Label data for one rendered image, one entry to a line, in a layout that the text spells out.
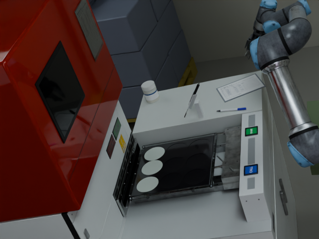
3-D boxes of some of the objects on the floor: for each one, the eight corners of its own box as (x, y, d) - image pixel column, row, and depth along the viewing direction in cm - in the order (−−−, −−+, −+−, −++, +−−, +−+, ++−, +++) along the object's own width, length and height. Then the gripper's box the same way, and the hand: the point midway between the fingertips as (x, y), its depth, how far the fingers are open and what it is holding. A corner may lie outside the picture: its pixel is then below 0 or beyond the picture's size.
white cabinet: (176, 369, 284) (118, 251, 242) (193, 225, 362) (152, 116, 320) (313, 360, 266) (276, 231, 224) (300, 210, 344) (271, 94, 302)
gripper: (247, 28, 281) (236, 62, 296) (267, 36, 279) (255, 70, 294) (254, 19, 287) (243, 53, 302) (273, 28, 284) (261, 61, 300)
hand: (251, 57), depth 299 cm, fingers closed
